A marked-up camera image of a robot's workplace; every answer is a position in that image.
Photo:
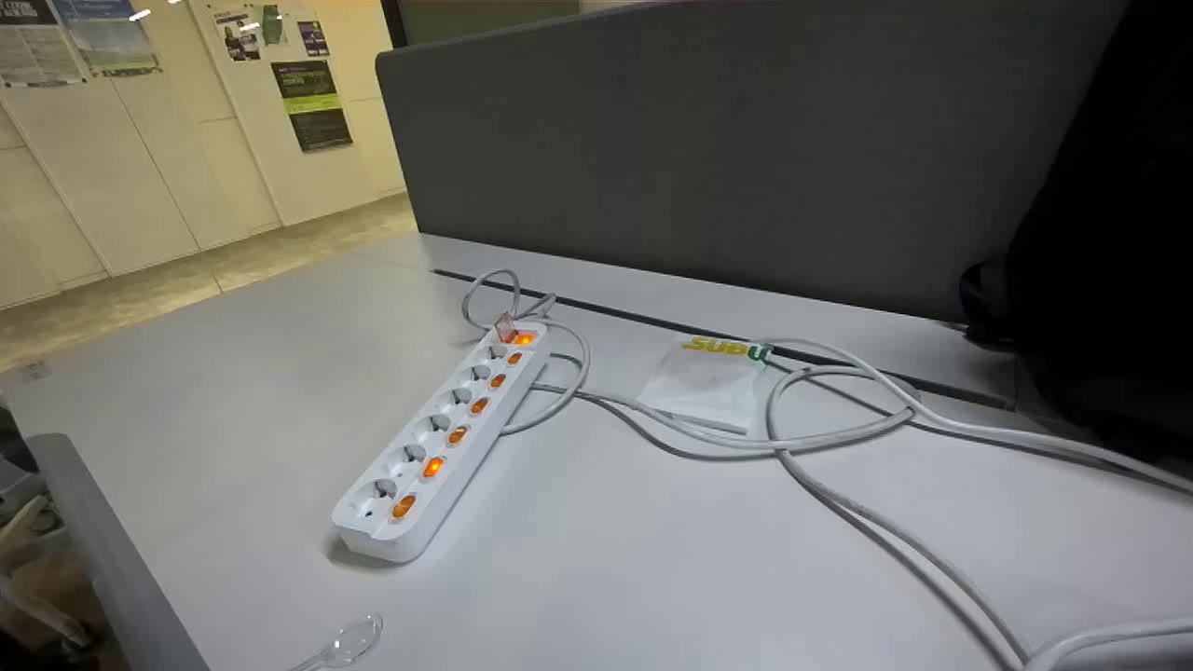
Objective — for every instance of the grey desk divider panel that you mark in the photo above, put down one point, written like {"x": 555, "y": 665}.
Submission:
{"x": 860, "y": 151}

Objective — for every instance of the small picture wall notice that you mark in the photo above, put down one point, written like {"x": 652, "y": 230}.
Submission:
{"x": 240, "y": 36}

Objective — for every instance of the wall poster with photos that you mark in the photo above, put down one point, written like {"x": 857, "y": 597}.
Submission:
{"x": 65, "y": 42}

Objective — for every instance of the clear plastic spoon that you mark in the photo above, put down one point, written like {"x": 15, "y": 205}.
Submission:
{"x": 350, "y": 647}

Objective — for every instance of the dark green wall poster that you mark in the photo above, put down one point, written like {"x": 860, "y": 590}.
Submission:
{"x": 311, "y": 105}

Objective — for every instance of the black office chair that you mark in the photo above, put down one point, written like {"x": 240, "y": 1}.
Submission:
{"x": 1097, "y": 282}

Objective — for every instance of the clear plastic bag with label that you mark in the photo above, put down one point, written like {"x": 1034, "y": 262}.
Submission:
{"x": 710, "y": 381}

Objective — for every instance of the white multi-socket power strip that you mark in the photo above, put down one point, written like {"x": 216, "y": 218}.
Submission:
{"x": 419, "y": 473}

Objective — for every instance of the small dark wall notice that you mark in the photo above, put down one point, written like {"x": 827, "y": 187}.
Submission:
{"x": 315, "y": 37}

